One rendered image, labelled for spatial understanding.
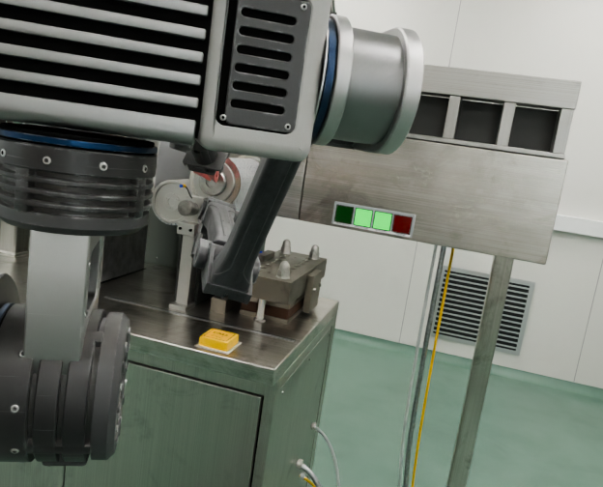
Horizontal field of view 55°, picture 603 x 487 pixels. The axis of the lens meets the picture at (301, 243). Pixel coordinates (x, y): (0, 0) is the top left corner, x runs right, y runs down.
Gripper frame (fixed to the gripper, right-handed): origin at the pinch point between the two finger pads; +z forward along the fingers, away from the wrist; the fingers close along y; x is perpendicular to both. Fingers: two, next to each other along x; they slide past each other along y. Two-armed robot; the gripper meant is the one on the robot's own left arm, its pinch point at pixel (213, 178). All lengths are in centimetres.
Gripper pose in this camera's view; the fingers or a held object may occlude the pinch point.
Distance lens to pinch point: 153.3
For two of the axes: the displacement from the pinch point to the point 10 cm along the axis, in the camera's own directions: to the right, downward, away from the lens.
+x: 2.8, -8.4, 4.6
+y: 9.6, 2.1, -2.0
